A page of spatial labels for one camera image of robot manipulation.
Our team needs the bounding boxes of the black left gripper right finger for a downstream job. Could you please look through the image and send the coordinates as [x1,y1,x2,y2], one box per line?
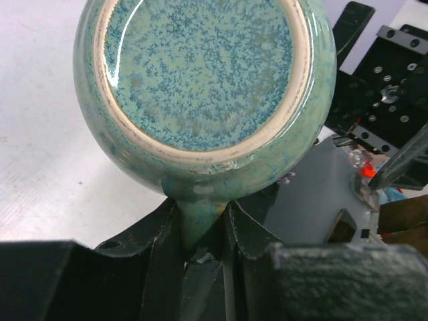
[223,202,427,320]

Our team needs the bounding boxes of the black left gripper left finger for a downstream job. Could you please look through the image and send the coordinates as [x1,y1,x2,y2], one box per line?
[1,199,184,320]

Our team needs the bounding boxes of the teal green mug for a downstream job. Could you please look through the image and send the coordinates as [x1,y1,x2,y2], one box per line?
[73,1,337,253]

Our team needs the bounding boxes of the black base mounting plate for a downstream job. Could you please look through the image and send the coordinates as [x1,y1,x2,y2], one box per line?
[326,1,427,191]

